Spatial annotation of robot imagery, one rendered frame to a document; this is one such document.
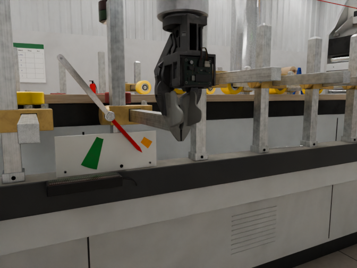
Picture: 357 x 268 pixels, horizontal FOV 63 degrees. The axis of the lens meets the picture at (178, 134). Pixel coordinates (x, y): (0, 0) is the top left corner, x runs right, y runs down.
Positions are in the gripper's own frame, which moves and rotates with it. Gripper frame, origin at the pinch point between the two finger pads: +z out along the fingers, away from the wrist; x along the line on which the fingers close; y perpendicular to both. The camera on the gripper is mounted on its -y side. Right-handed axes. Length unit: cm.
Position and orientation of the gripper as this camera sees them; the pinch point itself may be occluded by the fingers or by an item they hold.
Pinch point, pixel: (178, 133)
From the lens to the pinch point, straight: 54.5
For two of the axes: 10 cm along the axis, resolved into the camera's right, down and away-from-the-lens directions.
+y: 4.4, 0.9, -8.9
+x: 9.0, -0.6, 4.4
